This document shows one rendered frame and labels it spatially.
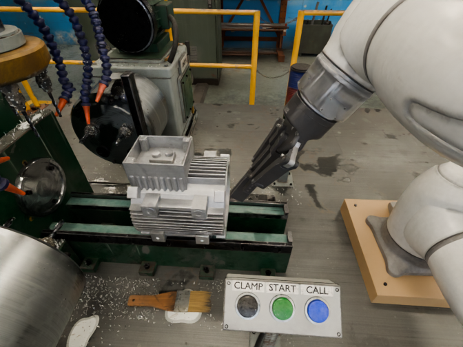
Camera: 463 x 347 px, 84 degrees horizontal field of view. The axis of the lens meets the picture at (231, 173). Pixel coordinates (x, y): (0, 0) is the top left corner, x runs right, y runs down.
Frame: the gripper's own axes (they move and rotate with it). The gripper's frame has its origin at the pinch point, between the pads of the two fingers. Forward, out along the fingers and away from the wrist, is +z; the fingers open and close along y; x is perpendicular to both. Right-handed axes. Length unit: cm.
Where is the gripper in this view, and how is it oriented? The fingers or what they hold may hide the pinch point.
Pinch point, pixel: (245, 186)
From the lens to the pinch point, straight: 50.1
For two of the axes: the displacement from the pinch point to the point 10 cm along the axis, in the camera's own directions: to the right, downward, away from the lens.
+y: -0.7, 6.6, -7.5
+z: -5.0, 6.3, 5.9
